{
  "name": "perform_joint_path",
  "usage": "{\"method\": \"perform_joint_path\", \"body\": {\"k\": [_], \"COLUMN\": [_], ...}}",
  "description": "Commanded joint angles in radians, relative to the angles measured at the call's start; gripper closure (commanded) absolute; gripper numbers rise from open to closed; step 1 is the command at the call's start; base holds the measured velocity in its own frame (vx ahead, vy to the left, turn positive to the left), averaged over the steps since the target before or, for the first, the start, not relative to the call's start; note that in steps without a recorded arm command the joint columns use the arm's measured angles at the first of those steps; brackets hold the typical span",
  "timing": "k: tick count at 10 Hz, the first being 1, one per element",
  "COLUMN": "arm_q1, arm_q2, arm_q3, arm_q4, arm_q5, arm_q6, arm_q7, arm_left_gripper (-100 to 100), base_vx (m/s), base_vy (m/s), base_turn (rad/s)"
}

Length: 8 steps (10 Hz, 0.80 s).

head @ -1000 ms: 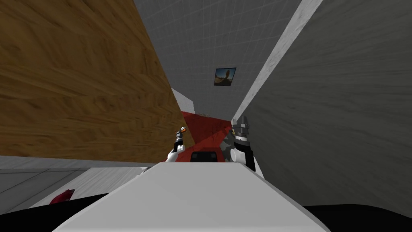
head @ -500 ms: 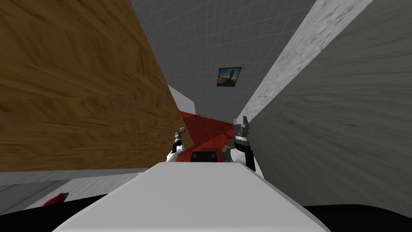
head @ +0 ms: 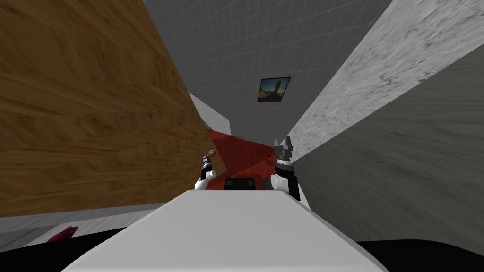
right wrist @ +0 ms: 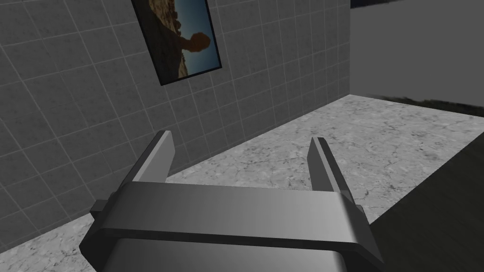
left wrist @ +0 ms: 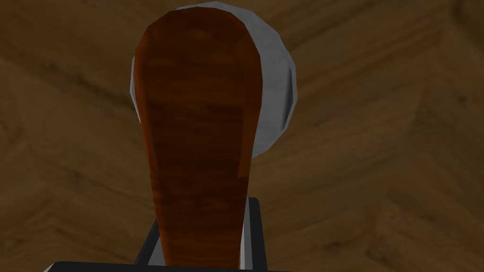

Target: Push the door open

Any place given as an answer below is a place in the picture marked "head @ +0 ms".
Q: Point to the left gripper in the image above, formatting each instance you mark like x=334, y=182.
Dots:
x=207, y=161

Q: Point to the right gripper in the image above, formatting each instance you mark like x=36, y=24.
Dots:
x=283, y=155

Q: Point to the orange round door knob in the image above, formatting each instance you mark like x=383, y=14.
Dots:
x=211, y=153

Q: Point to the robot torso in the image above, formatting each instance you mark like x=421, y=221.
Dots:
x=227, y=230

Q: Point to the brown wooden door leaf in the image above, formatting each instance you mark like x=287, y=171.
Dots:
x=83, y=113

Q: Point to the framed picture on wall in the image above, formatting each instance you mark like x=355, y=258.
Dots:
x=274, y=90

